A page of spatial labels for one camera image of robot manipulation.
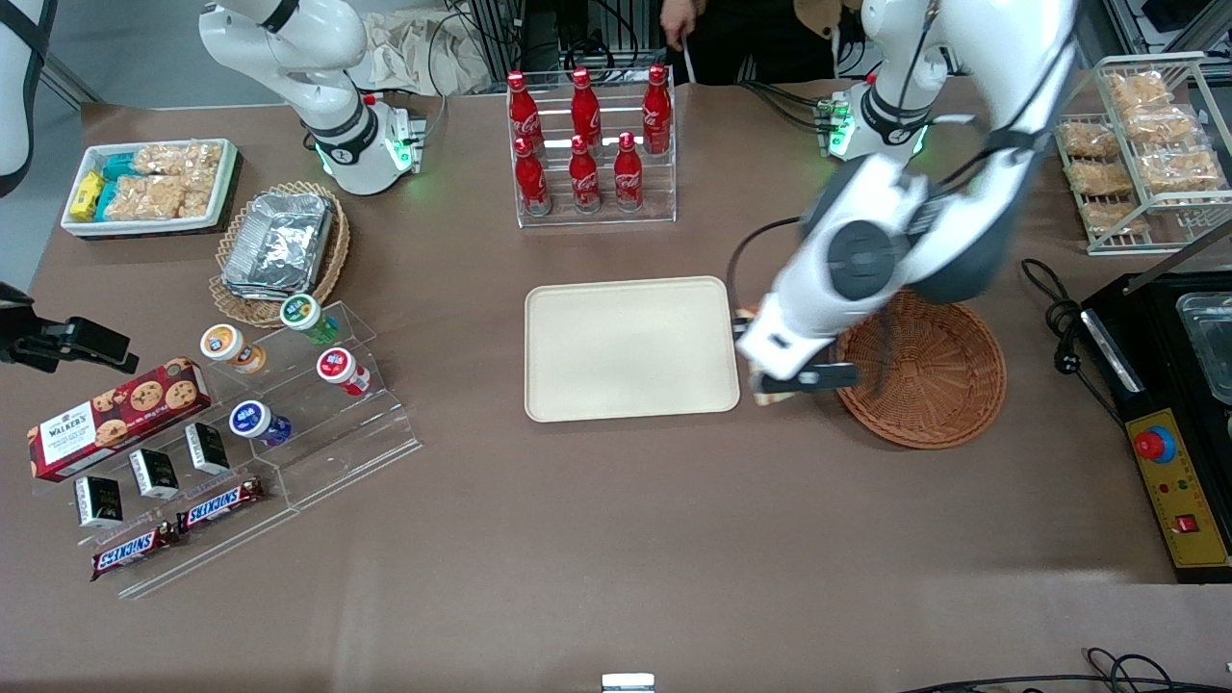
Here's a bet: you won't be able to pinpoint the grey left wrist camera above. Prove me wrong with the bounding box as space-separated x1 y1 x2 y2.
753 362 860 392

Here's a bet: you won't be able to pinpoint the red Walkers cookie box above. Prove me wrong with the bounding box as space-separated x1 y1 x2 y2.
27 357 213 482

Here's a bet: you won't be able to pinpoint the black machine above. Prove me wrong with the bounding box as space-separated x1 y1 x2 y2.
1078 271 1232 585

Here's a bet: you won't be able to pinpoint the beige plastic tray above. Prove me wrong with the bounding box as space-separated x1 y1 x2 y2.
524 275 742 424

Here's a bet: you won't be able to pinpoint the blue lid cup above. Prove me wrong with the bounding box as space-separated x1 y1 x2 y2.
229 399 293 448

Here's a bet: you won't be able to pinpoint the beige crumpled cloth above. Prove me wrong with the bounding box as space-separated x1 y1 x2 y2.
364 10 492 97

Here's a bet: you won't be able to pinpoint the red lid cup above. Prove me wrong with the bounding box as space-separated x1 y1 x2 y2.
317 347 372 397

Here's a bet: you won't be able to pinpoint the orange lid cup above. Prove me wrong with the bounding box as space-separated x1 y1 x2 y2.
200 324 268 375

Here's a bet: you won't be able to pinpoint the small black box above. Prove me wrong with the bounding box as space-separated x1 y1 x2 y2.
75 475 124 528
128 448 181 501
185 422 231 475

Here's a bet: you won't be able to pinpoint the black equipment rack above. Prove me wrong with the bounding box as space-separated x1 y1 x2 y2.
448 0 675 92

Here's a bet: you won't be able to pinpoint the rice cracker bag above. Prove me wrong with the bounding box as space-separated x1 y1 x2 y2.
104 175 215 220
133 142 224 180

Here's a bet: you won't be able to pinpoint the clear acrylic bottle rack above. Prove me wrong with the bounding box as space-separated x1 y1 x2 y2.
507 82 678 229

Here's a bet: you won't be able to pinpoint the black floor cables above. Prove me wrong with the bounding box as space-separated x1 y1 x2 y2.
895 647 1232 693

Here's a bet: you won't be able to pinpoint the yellow control panel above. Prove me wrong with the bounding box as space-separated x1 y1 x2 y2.
1126 408 1232 571

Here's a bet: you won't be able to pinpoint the clear acrylic step display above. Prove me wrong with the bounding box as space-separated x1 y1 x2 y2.
34 404 301 600
197 300 423 511

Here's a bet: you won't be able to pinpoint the brown round wicker basket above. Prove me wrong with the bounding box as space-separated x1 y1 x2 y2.
829 289 1008 450

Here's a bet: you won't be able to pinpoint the red cola bottle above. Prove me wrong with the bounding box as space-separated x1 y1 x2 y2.
507 70 543 147
571 67 603 145
643 64 673 156
514 136 552 217
613 132 644 212
568 135 603 214

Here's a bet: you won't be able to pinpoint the foil container stack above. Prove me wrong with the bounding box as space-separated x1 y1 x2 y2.
221 191 335 301

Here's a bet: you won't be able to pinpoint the grey metal frame bar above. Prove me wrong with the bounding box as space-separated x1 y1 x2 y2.
38 48 102 109

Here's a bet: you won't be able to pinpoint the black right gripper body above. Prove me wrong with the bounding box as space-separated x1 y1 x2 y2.
0 320 76 374

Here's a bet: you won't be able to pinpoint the Snickers bar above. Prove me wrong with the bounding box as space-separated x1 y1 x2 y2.
177 476 266 533
90 521 182 582

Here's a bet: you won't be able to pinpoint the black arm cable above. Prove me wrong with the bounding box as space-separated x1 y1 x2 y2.
726 217 809 326

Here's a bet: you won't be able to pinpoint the fried snack bag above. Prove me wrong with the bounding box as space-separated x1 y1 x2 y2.
1105 72 1171 113
1070 159 1139 199
1062 120 1123 161
1141 144 1229 194
1124 104 1200 146
1083 200 1152 238

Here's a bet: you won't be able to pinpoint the white rectangular snack bin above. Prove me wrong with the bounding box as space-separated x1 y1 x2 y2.
60 138 240 238

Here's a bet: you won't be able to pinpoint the clear machine container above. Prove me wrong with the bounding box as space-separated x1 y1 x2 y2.
1174 292 1232 405

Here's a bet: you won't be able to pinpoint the white wire rack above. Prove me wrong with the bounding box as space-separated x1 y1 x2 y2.
1054 53 1232 256

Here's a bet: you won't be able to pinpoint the bare person hand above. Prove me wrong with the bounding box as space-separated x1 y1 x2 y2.
659 0 697 52

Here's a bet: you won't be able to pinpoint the black base cable bundle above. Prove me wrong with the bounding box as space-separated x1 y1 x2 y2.
739 81 831 134

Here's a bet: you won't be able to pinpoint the person in brown jacket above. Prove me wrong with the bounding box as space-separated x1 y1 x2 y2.
679 0 867 86

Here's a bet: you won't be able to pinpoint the yellow snack pack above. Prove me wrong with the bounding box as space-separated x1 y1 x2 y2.
69 171 105 220

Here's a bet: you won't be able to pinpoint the light wicker basket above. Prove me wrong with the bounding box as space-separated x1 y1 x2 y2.
209 180 351 329

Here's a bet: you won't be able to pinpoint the black table cable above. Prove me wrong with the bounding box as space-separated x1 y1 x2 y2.
1020 258 1129 426

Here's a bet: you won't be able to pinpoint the triangle sandwich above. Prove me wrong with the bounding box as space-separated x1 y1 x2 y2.
743 300 802 407

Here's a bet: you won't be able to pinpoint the green lid cup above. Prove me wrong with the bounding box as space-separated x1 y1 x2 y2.
280 294 340 346

